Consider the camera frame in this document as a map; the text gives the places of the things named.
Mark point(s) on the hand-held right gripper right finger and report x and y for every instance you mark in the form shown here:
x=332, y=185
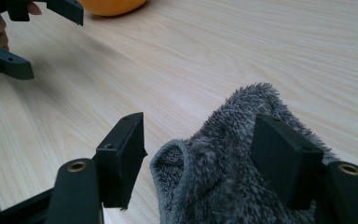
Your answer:
x=284, y=158

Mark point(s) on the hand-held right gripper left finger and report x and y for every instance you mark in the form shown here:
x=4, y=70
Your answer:
x=121, y=161

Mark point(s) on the orange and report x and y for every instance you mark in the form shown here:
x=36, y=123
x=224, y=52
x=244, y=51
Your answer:
x=112, y=6

